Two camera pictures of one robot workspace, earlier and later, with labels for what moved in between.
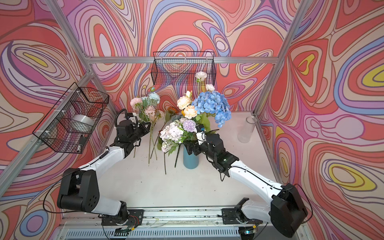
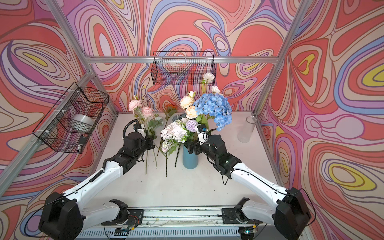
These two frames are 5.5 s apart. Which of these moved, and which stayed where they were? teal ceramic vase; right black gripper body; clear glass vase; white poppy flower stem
Moved: white poppy flower stem
Stayed: teal ceramic vase; clear glass vase; right black gripper body
